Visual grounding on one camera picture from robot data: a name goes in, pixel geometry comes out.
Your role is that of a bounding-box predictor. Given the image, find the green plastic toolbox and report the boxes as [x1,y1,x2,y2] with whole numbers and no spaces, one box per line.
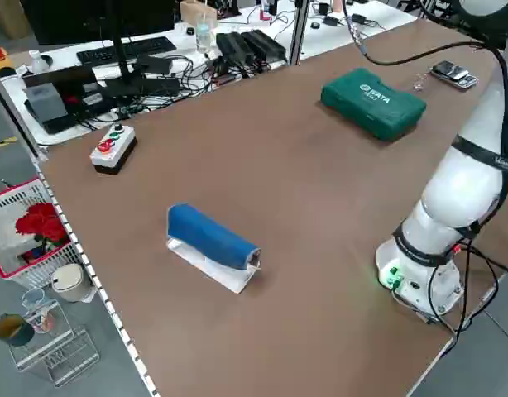
[319,68,428,144]

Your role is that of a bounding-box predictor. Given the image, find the black digital kitchen scale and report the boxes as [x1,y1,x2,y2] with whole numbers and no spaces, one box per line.
[429,60,480,91]

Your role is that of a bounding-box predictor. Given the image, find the dark green cup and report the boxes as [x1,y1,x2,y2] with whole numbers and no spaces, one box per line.
[0,313,36,347]

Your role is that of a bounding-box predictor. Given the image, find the white towel stand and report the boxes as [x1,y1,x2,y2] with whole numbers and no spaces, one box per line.
[165,237,263,295]

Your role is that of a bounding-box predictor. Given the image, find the white three-button control box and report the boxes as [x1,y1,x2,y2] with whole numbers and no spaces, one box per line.
[89,123,138,176]

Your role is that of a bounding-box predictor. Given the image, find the black power brick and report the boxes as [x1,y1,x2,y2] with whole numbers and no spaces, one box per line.
[215,31,255,67]
[240,29,288,63]

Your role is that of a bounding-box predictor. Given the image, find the tall clear water bottle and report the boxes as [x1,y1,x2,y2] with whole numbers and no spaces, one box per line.
[194,14,216,55]

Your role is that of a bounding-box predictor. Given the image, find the black monitor stand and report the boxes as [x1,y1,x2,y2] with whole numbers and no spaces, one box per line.
[100,0,181,100]

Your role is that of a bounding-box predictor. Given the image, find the brown cardboard box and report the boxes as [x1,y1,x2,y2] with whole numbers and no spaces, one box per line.
[179,0,218,30]

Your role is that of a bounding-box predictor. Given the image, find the black keyboard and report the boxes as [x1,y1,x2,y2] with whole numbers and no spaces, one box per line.
[75,36,178,66]

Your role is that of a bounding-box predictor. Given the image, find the small white trash bin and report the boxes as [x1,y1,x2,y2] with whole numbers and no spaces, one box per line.
[50,263,96,304]

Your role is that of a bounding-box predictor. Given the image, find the red artificial flowers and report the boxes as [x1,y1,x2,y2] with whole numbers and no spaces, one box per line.
[14,202,71,251]

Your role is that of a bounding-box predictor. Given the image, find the white desk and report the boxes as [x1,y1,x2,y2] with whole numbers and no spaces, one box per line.
[0,0,408,146]

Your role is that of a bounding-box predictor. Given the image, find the black flat box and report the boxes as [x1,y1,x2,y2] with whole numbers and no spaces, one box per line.
[22,65,98,90]

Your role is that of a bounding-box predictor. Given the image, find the grey box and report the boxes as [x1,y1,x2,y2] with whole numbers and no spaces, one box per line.
[26,82,69,123]

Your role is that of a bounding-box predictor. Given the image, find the red and white shopping basket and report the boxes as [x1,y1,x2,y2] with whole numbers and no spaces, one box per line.
[0,177,79,287]

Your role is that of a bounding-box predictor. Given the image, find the black computer monitor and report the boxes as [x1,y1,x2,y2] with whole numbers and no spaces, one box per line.
[20,0,176,46]

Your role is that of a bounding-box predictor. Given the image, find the clear plastic jug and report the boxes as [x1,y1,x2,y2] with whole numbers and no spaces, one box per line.
[21,288,56,334]

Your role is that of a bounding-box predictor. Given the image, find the small clear bottle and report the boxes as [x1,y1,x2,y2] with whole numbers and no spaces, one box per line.
[28,48,48,75]

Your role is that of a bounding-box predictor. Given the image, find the black cable bundle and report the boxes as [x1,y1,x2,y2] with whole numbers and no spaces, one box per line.
[84,51,288,125]

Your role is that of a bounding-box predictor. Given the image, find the aluminium frame post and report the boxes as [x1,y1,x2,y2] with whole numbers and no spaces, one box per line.
[0,68,42,162]
[289,0,311,66]

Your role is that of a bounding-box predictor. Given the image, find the slotted aluminium table rail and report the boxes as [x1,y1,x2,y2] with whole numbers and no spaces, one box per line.
[32,159,161,397]

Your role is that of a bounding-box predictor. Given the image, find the black arm base cables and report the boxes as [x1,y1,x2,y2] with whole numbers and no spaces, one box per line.
[427,237,508,337]

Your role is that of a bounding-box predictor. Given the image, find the white wire rack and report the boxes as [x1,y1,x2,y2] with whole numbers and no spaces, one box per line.
[7,299,101,389]

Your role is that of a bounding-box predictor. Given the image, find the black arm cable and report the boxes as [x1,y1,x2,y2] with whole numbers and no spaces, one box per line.
[339,0,508,235]

